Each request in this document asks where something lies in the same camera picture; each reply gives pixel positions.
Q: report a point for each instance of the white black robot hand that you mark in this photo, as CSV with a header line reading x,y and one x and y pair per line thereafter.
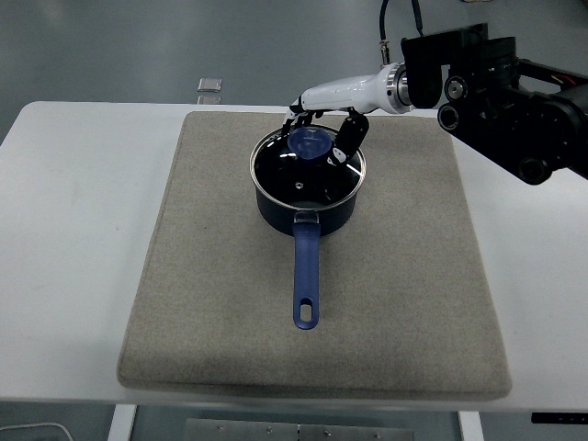
x,y
349,92

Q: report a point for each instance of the glass lid with blue knob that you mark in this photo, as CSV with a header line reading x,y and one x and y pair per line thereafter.
x,y
280,170

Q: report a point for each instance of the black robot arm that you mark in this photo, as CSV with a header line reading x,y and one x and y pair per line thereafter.
x,y
496,101

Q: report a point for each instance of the silver square floor plate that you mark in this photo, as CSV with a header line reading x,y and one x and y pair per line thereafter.
x,y
210,84
209,100

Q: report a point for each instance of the dark blue saucepan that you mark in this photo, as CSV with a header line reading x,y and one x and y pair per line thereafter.
x,y
305,257

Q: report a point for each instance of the beige fabric table mat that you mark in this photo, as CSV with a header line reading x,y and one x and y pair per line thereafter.
x,y
220,285

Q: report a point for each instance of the grey metal plate with screws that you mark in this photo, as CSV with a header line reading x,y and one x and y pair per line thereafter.
x,y
298,432

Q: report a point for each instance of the white table leg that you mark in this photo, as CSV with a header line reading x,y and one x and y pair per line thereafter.
x,y
121,422
470,427

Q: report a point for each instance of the black table control panel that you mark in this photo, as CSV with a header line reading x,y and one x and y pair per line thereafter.
x,y
558,418

